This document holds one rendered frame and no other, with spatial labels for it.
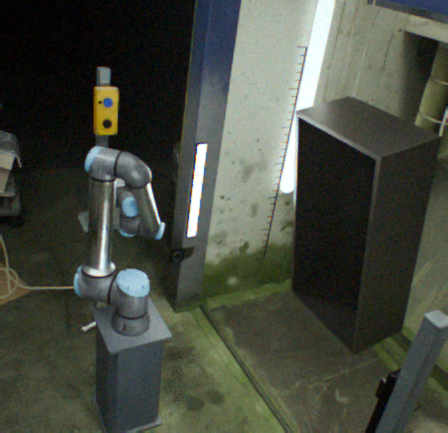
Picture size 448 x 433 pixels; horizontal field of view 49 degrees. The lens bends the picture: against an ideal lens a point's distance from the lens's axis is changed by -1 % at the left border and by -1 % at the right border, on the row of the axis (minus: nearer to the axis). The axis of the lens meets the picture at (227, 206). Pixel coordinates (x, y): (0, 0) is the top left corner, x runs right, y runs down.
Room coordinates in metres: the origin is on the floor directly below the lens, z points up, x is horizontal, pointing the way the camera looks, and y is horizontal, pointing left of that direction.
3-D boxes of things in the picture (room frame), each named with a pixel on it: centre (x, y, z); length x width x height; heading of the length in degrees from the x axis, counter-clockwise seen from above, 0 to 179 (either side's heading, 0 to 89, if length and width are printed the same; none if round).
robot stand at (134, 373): (1.83, 0.38, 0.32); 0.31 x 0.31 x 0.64; 33
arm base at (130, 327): (1.83, 0.38, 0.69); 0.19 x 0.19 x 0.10
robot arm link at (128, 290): (1.83, 0.39, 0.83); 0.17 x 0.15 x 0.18; 83
